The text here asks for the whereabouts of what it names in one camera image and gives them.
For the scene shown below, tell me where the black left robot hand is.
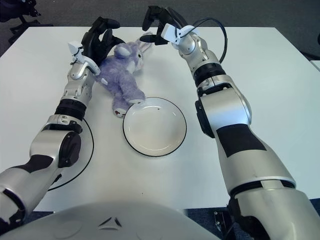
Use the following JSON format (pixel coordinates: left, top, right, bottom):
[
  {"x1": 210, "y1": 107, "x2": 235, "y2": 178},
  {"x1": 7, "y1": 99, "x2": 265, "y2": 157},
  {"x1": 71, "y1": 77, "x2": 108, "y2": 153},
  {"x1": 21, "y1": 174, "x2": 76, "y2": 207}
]
[{"x1": 81, "y1": 16, "x2": 126, "y2": 67}]

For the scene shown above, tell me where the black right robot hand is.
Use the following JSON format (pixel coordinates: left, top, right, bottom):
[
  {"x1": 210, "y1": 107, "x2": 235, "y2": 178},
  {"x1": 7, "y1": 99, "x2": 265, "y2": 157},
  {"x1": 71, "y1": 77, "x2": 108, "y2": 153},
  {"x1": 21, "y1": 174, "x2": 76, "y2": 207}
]
[{"x1": 139, "y1": 5, "x2": 187, "y2": 46}]

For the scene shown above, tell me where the purple plush bunny doll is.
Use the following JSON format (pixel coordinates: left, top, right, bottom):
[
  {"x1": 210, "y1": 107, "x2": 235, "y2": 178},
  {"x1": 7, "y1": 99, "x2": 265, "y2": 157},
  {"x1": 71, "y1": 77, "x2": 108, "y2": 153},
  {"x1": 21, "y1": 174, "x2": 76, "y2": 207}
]
[{"x1": 92, "y1": 41, "x2": 155, "y2": 118}]

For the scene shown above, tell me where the white plate with black rim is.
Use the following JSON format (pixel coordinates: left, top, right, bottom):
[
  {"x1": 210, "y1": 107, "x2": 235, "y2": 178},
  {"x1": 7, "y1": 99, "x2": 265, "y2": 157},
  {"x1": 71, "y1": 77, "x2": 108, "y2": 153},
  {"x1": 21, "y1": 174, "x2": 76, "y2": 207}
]
[{"x1": 122, "y1": 96, "x2": 188, "y2": 158}]

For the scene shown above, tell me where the black office chair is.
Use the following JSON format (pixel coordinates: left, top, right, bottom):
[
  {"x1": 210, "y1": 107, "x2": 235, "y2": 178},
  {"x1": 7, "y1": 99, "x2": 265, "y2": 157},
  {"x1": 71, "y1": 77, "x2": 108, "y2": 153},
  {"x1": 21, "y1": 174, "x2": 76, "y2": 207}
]
[{"x1": 0, "y1": 0, "x2": 55, "y2": 43}]

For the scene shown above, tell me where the white side table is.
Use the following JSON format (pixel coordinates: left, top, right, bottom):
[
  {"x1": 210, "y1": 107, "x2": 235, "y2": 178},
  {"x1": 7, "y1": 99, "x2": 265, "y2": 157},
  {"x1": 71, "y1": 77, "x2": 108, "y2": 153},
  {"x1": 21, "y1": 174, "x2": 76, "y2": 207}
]
[{"x1": 309, "y1": 59, "x2": 320, "y2": 73}]

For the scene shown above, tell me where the grey robot torso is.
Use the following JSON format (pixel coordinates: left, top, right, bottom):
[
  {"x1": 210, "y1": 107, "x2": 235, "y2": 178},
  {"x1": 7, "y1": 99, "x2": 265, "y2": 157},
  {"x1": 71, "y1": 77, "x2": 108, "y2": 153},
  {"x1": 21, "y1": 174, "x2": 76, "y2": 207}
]
[{"x1": 4, "y1": 202, "x2": 221, "y2": 240}]

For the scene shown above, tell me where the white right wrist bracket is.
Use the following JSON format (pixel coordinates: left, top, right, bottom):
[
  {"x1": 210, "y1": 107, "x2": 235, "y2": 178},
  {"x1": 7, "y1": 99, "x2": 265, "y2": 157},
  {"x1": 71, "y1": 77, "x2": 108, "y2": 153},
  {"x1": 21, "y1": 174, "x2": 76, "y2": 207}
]
[{"x1": 161, "y1": 23, "x2": 201, "y2": 46}]

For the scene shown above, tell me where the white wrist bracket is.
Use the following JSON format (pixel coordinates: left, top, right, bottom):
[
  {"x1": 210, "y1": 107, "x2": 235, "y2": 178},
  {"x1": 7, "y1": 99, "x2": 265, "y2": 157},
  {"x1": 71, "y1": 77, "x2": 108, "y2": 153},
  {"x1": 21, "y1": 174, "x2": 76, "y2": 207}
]
[
  {"x1": 161, "y1": 23, "x2": 201, "y2": 46},
  {"x1": 67, "y1": 41, "x2": 101, "y2": 76}
]

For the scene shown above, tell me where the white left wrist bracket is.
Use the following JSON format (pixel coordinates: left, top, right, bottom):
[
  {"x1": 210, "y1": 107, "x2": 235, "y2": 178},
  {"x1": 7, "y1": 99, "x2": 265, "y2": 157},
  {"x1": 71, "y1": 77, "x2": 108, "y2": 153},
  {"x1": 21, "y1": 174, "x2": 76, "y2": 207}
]
[{"x1": 67, "y1": 41, "x2": 101, "y2": 76}]

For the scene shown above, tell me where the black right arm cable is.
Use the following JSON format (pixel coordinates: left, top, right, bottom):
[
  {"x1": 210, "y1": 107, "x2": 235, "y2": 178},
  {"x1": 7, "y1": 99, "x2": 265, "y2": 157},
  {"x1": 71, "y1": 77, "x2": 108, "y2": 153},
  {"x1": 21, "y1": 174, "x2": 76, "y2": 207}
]
[{"x1": 193, "y1": 17, "x2": 228, "y2": 65}]

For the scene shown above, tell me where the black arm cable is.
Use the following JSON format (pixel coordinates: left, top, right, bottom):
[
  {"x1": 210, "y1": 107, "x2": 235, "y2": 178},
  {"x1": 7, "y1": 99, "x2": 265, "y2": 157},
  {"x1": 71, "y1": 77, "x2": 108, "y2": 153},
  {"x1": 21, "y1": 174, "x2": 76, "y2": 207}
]
[
  {"x1": 46, "y1": 117, "x2": 95, "y2": 192},
  {"x1": 193, "y1": 17, "x2": 228, "y2": 65}
]

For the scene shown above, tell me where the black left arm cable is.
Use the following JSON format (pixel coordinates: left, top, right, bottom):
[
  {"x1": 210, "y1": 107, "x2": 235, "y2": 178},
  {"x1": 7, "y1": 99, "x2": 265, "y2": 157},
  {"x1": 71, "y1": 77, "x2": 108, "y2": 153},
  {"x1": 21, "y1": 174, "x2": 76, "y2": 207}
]
[{"x1": 46, "y1": 117, "x2": 95, "y2": 192}]

